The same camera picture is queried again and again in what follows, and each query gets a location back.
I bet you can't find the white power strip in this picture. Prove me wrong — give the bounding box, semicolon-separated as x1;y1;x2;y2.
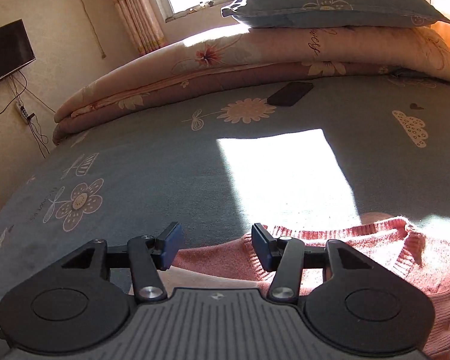
17;101;34;124

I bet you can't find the pink and white knit sweater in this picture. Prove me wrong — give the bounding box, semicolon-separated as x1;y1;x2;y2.
129;215;450;360

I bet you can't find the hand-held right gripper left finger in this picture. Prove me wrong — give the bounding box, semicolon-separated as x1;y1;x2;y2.
62;222;184;304

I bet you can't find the black wall television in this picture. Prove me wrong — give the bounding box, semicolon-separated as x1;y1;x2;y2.
0;19;36;91

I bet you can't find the thin wall cord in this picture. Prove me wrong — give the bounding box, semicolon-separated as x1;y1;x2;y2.
72;0;107;61

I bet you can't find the pink patterned curtain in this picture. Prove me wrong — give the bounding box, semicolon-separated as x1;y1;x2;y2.
99;0;167;57

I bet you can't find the folded pink floral quilt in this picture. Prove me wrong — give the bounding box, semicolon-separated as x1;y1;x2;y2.
52;26;450;145

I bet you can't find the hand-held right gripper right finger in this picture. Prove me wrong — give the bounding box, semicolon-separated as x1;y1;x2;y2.
251;223;372;304

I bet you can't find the blue printed bed sheet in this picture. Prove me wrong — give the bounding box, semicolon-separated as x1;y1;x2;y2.
0;73;450;346

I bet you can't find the black phone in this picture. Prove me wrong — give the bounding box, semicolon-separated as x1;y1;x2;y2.
266;81;315;107

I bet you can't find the black power cable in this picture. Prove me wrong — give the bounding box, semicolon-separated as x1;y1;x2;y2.
0;69;57;158

